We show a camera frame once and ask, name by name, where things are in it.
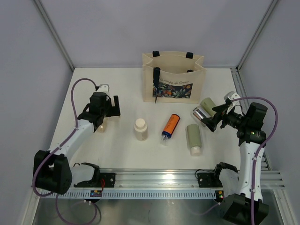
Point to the shiny silver bottle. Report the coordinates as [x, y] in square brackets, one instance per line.
[199, 113]

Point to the right aluminium frame post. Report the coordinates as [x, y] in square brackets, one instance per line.
[263, 22]

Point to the cream bottle with round cap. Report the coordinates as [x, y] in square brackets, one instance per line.
[141, 129]

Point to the sage green bottle white cap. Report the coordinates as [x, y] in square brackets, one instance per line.
[194, 142]

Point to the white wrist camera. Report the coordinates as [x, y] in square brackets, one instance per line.
[103, 88]
[229, 97]

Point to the orange blue spray bottle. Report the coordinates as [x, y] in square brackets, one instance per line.
[169, 128]

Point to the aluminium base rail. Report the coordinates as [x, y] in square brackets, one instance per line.
[154, 179]

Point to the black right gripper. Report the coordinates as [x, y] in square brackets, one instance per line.
[212, 122]

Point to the beige canvas tote bag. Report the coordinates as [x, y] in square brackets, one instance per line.
[172, 77]

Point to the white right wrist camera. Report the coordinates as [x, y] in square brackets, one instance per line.
[229, 97]

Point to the small sage green bottle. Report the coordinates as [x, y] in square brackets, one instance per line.
[207, 104]

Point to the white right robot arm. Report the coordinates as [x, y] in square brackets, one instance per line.
[243, 201]

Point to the aluminium frame post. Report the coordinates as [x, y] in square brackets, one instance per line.
[50, 26]
[263, 22]

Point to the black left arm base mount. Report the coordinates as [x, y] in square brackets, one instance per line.
[106, 179]

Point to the slotted white cable duct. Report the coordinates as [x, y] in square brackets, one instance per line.
[138, 194]

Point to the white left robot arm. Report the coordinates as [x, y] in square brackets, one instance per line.
[52, 172]

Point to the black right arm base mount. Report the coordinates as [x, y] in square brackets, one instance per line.
[207, 179]

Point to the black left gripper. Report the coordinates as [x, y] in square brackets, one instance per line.
[114, 110]

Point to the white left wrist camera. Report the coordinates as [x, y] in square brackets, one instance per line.
[103, 88]

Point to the left aluminium frame post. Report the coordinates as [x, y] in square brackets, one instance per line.
[50, 26]

